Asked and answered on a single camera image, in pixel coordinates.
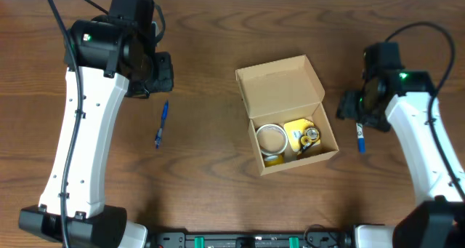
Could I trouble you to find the blue white marker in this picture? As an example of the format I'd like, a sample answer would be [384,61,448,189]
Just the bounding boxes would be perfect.
[356,123,365,153]

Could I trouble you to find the cardboard box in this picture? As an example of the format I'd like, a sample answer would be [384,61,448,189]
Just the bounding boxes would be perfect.
[235,55,339,175]

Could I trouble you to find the large white tape roll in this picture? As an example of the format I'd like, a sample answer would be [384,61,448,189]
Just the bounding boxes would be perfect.
[256,124,288,156]

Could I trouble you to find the small yellow tape roll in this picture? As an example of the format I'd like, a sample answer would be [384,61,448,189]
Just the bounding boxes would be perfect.
[263,154,285,167]

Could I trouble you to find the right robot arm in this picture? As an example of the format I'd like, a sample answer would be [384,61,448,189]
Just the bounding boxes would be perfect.
[336,71,464,247]

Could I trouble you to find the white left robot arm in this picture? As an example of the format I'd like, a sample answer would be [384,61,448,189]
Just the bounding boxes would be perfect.
[18,16,174,247]

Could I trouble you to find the blue ballpoint pen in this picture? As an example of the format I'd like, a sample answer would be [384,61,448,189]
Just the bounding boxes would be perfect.
[155,100,169,149]

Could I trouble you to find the yellow sticky note pad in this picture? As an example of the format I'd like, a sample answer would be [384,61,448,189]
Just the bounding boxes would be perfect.
[284,119,321,153]

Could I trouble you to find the black mounting rail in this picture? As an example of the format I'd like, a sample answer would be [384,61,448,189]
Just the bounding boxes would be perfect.
[144,224,355,248]

